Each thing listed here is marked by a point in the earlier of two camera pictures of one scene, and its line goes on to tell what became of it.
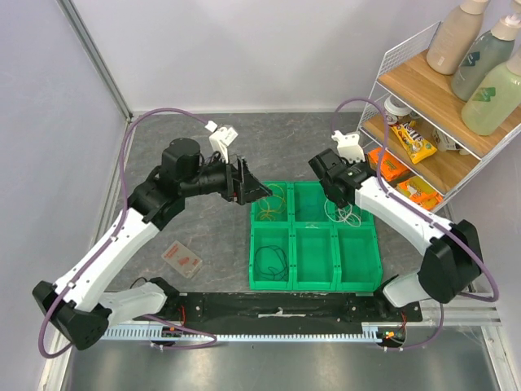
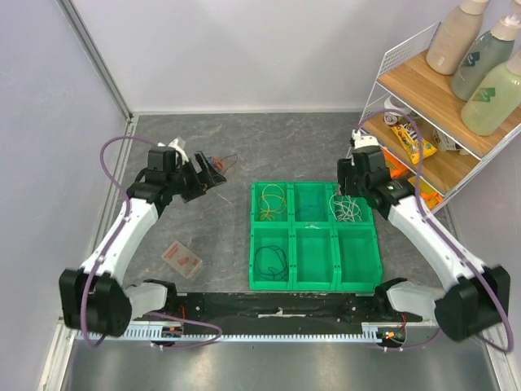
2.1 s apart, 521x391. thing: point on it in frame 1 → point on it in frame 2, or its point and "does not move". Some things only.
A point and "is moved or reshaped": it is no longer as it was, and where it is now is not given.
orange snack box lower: [418, 191] does not move
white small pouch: [444, 142] does not move
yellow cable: [273, 203] does not move
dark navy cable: [271, 262] does not move
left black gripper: [241, 185] → [204, 180]
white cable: [344, 213] is moved or reshaped
